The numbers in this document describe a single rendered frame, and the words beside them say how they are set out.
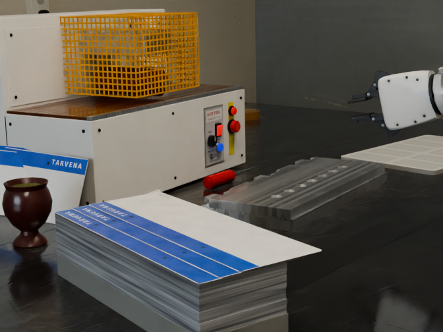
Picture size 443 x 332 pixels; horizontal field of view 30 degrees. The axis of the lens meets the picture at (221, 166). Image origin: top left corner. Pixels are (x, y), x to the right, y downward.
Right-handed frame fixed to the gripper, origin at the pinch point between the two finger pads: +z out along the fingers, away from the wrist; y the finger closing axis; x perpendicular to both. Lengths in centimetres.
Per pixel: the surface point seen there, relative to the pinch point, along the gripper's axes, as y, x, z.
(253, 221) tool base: 15.6, -22.0, 15.3
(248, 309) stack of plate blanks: 17, -68, -12
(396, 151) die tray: 15, 51, 16
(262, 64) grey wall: -19, 246, 164
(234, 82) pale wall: -13, 228, 172
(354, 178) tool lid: 14.3, 5.5, 7.1
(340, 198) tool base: 16.7, -2.2, 7.1
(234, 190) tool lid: 10.6, -14.7, 22.9
